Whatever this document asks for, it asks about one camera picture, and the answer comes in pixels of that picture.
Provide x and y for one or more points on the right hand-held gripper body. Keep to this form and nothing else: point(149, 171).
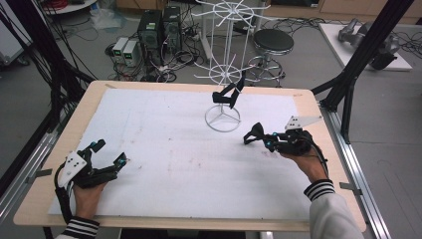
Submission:
point(295, 141)

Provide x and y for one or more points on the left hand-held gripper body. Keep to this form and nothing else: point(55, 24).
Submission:
point(74, 166)

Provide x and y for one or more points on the navy bow tie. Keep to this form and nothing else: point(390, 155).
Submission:
point(254, 132)

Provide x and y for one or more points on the black clip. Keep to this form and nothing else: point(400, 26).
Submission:
point(220, 98)

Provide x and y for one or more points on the person's right hand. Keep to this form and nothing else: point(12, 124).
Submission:
point(310, 166)

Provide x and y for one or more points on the person's left hand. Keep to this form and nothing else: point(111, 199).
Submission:
point(88, 199)

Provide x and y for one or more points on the white foam table mat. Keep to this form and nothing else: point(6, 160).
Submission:
point(172, 149)

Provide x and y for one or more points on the black round stool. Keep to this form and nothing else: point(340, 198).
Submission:
point(273, 40)

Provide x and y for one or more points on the white power supply unit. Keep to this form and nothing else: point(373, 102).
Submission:
point(130, 53)
point(119, 48)

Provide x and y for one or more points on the white floor board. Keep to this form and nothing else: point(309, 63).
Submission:
point(331, 43)

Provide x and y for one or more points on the black computer tower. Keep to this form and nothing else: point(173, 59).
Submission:
point(171, 26)
point(149, 30)

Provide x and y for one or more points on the clear plastic bag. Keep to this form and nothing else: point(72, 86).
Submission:
point(107, 18)

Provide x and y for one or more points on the round white side table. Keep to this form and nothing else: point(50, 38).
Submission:
point(73, 7)

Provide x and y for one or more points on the aluminium table rail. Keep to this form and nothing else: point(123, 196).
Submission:
point(355, 159)
point(23, 172)

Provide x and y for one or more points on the black frame post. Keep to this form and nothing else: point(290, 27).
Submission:
point(36, 40)
point(371, 46)

